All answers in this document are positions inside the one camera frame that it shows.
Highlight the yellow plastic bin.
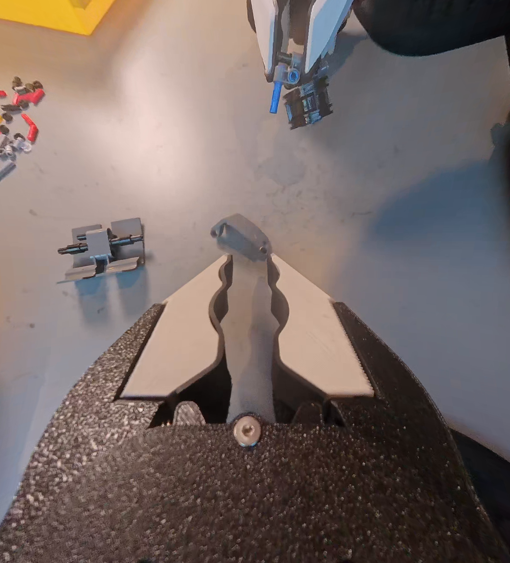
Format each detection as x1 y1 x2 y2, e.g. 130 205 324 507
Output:
0 0 117 36

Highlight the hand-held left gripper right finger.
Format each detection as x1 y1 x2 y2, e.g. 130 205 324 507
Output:
266 254 375 424

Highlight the black wheel brick assembly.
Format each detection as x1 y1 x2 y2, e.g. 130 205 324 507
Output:
275 50 334 130

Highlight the pile of small brick pieces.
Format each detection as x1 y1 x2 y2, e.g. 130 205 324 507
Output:
0 76 45 183

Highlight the grey hinged panel piece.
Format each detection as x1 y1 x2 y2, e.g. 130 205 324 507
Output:
211 214 273 264

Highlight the grey brick panel assembly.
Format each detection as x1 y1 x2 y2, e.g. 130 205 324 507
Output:
57 217 145 283

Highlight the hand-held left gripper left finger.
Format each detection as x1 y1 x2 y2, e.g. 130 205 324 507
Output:
118 254 233 425

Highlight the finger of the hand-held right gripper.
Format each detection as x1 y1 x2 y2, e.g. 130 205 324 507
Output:
301 0 355 76
248 0 292 84

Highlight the grey desk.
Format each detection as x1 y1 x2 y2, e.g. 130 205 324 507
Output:
0 0 510 476

